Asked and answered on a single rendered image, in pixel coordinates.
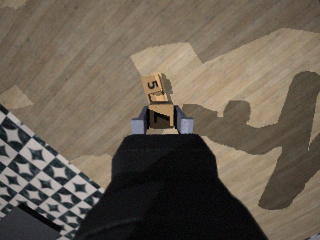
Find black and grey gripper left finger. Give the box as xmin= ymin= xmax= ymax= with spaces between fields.
xmin=131 ymin=106 xmax=150 ymax=135

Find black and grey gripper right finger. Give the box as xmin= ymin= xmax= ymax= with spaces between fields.
xmin=174 ymin=105 xmax=194 ymax=134

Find tan calendar cube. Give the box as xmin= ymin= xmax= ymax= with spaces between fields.
xmin=149 ymin=101 xmax=174 ymax=129
xmin=143 ymin=75 xmax=162 ymax=95

